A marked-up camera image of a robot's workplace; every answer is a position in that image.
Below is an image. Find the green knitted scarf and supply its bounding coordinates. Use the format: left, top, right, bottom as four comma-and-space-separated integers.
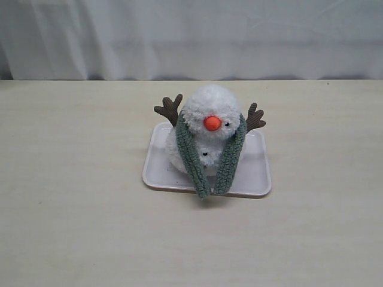
175, 114, 247, 199

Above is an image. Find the white rectangular tray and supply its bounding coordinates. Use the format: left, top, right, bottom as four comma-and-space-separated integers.
142, 122, 272, 198

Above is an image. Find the white backdrop curtain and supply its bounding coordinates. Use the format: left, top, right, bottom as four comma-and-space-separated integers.
1, 1, 382, 80

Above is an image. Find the white plush snowman toy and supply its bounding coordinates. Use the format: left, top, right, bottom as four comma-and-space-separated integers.
153, 84, 266, 176

